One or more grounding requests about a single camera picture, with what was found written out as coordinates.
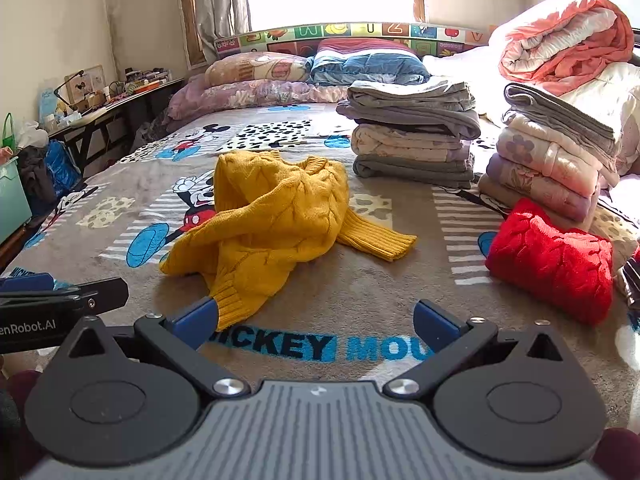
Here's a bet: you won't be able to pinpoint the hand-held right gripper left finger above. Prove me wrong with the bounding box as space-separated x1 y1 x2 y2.
60 296 252 401

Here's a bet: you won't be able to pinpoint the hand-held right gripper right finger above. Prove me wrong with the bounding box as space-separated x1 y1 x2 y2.
382 299 576 401

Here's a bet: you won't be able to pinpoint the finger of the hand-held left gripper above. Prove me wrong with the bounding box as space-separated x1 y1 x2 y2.
55 276 130 314
0 272 56 293

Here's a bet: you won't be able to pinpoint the yellow knitted sweater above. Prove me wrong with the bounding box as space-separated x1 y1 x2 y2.
159 149 418 330

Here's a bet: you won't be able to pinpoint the dark crumpled clothes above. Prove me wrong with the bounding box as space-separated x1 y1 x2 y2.
16 145 57 217

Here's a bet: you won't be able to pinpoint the person's left leg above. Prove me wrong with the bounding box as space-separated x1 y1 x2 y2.
0 369 43 461

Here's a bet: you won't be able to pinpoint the person's leg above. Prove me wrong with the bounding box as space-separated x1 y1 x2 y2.
592 427 640 480
0 369 43 461

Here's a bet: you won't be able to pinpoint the teal plastic storage bin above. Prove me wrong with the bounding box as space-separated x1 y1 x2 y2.
0 156 33 246

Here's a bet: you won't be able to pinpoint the grey cartoon printed blanket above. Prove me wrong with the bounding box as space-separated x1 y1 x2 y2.
0 102 640 433

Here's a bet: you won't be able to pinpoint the blue plastic bag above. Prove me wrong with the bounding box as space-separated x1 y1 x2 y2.
46 139 82 200

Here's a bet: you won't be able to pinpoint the red knitted sweater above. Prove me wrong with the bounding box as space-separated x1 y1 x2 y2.
484 197 615 326

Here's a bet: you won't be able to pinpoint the green bag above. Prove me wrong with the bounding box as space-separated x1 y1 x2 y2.
1 112 21 153

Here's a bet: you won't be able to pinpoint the white plastic bag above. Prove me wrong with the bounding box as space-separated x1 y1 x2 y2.
17 121 50 150

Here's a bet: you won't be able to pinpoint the dark grey folded garment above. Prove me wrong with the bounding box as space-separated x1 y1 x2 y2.
353 154 476 190

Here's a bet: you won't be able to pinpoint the grey crumpled cloth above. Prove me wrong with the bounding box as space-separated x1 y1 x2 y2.
132 120 171 147

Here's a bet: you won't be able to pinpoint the purple floral folded quilt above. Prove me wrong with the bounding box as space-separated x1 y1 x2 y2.
486 154 601 222

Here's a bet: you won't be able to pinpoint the blue white wipes pack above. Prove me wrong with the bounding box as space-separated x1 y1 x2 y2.
39 89 60 120

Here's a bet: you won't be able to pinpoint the cream floral folded quilt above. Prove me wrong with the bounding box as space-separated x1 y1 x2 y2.
351 124 472 163

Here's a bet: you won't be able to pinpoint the black table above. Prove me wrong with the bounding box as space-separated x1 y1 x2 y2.
47 77 187 166

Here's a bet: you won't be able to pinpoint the pink floral folded quilt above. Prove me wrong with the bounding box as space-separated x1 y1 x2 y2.
496 114 621 198

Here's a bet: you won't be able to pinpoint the lilac grey folded garment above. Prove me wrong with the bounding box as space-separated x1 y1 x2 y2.
336 99 482 140

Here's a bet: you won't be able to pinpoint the framed picture board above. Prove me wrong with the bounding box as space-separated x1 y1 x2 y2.
66 65 107 107

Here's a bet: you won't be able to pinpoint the pile of small desk items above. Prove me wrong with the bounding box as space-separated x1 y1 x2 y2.
107 66 171 96

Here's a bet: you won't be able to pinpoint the person's right leg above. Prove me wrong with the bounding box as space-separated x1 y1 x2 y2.
592 427 640 480

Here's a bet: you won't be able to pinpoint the purple floral pillow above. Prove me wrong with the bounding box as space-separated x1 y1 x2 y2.
166 79 351 122

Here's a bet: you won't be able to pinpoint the grey ribbed folded garment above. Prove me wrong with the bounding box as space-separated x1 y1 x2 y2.
502 82 622 147

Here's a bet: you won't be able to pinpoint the peach cartoon pillow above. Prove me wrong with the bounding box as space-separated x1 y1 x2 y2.
204 51 313 87

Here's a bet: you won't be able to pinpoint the blue striped folded quilt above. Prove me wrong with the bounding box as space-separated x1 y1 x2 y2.
309 37 432 87

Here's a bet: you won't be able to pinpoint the white quilt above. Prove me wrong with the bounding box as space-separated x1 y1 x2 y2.
422 42 640 176

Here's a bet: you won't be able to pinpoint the colourful alphabet foam mat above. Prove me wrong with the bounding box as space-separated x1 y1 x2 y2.
214 21 493 61

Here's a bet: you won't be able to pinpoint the pink orange rolled quilt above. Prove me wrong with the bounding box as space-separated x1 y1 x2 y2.
499 0 636 97

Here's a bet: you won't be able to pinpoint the grey curtain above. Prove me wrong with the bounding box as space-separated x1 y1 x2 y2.
192 0 251 66

